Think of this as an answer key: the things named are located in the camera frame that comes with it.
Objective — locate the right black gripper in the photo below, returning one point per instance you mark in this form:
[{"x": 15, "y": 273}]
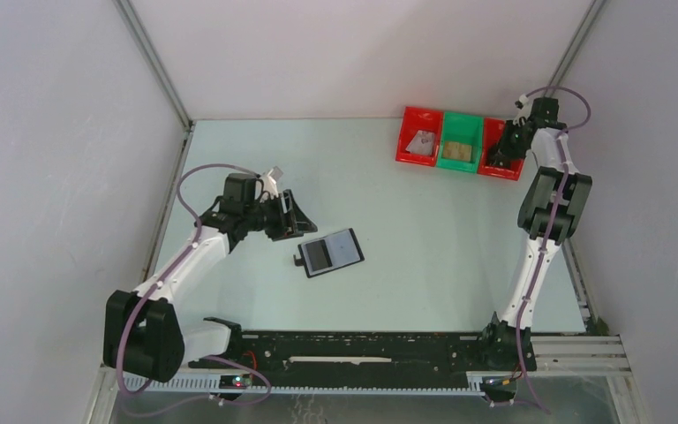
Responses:
[{"x": 504, "y": 151}]

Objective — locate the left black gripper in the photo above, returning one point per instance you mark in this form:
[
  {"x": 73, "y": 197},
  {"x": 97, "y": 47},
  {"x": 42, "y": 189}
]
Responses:
[{"x": 297, "y": 223}]

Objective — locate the black leather card holder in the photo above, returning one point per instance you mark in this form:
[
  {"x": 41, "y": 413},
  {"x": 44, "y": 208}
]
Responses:
[{"x": 344, "y": 250}]

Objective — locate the thin white credit card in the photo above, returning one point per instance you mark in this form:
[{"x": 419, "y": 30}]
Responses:
[{"x": 411, "y": 147}]

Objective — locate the orange card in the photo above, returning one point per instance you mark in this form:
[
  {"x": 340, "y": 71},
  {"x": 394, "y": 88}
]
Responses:
[{"x": 452, "y": 150}]

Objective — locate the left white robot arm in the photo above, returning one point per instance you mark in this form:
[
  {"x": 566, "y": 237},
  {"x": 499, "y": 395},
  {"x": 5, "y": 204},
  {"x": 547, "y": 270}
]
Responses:
[{"x": 142, "y": 334}]

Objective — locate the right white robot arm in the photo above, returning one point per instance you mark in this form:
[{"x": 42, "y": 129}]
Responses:
[{"x": 549, "y": 215}]

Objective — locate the silver card in bin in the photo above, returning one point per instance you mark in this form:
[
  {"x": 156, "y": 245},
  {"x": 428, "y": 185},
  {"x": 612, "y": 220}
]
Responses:
[{"x": 425, "y": 143}]

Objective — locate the right red bin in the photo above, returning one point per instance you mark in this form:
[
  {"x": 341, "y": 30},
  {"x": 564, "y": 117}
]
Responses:
[{"x": 492, "y": 131}]

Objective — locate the red bin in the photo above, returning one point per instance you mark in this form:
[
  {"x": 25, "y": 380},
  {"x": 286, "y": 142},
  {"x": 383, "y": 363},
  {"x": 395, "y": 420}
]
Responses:
[
  {"x": 492, "y": 131},
  {"x": 419, "y": 119}
]

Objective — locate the tan object in bin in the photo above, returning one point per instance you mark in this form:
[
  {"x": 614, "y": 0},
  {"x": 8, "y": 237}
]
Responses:
[{"x": 463, "y": 152}]

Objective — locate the green bin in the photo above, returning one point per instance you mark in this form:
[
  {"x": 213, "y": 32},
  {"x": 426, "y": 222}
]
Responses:
[{"x": 461, "y": 142}]

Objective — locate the left red bin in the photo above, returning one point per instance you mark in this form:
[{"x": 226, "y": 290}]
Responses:
[{"x": 419, "y": 119}]

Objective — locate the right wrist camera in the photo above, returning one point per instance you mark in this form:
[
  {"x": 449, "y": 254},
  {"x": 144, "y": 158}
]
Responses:
[{"x": 524, "y": 105}]

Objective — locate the grey cable duct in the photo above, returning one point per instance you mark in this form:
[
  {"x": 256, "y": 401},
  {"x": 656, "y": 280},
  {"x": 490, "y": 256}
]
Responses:
[{"x": 214, "y": 383}]

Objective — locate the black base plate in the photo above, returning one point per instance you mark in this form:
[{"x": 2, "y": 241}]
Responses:
[{"x": 397, "y": 376}]

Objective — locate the aluminium frame rail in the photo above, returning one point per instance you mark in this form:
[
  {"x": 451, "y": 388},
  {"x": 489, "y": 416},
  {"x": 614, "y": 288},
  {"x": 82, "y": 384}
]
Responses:
[{"x": 579, "y": 357}]

